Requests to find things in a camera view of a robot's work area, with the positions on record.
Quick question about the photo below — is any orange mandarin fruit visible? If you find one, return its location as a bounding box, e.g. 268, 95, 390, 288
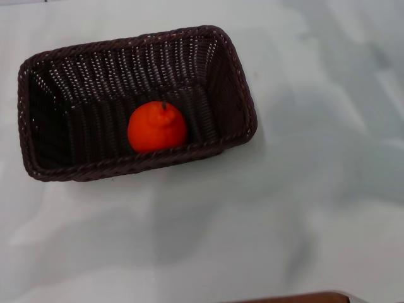
127, 100, 189, 155

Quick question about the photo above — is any dark brown woven basket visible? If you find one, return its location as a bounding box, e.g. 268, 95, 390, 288
18, 24, 257, 182

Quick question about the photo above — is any brown wooden board edge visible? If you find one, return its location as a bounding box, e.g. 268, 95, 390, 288
217, 290, 351, 303

